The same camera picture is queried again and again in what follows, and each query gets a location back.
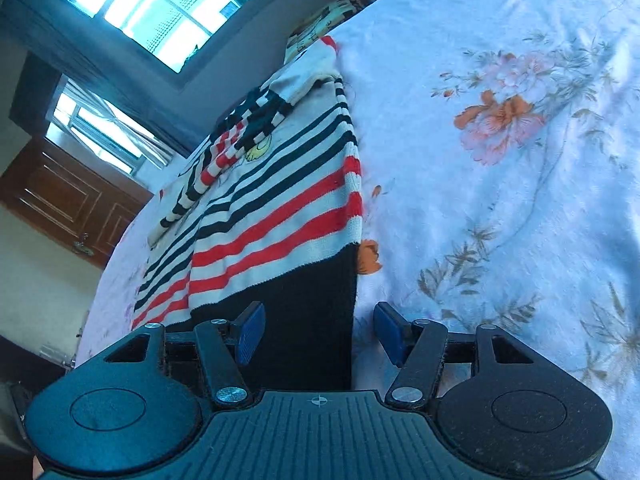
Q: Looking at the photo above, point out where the grey curtain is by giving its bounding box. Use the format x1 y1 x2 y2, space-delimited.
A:
1 0 204 155

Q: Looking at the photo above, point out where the striped knit sweater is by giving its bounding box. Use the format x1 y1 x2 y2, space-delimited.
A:
132 36 363 391

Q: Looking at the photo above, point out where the floral folded blanket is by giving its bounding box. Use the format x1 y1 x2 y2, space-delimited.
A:
283 0 363 64

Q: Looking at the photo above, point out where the balcony side window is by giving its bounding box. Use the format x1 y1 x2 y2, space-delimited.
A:
47 76 176 177

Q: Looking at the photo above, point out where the brown wooden door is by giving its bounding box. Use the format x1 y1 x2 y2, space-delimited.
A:
1 139 152 269

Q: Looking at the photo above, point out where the white floral bed sheet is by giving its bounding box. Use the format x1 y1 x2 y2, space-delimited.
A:
77 0 639 479

